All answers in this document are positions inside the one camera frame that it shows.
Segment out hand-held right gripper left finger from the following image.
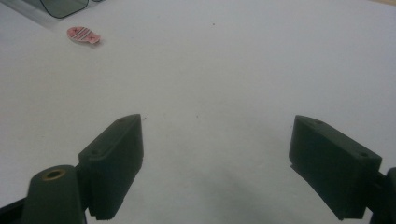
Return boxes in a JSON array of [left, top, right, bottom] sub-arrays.
[[78, 113, 145, 221]]

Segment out clear plastic container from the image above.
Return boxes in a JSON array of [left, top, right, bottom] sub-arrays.
[[0, 0, 106, 30]]

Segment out pink striped oval sticker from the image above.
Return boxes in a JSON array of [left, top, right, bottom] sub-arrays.
[[66, 26, 102, 45]]

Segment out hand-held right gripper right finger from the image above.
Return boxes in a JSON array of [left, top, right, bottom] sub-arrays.
[[288, 115, 383, 221]]

